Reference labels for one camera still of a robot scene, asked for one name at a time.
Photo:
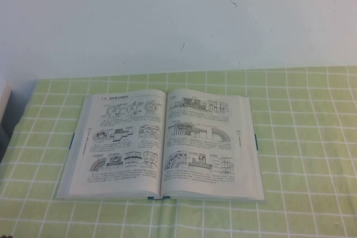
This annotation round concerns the hardcover technical book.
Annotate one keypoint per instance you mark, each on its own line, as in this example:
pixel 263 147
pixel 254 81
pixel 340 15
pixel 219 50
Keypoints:
pixel 195 160

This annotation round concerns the green white checked tablecloth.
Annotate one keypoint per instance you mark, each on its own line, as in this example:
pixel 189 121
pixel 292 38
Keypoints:
pixel 306 137

